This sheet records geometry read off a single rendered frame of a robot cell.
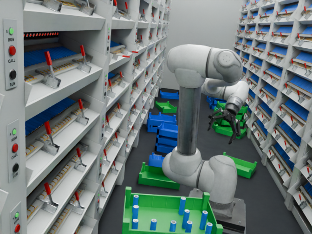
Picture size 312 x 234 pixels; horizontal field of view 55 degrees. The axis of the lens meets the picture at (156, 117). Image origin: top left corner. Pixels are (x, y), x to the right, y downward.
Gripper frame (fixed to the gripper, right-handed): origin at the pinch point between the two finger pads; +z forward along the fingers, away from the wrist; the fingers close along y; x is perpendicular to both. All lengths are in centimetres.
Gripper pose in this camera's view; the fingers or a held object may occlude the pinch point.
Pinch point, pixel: (220, 134)
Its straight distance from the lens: 165.9
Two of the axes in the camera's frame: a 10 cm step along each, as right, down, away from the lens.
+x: -3.0, 4.5, 8.4
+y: 8.4, 5.4, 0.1
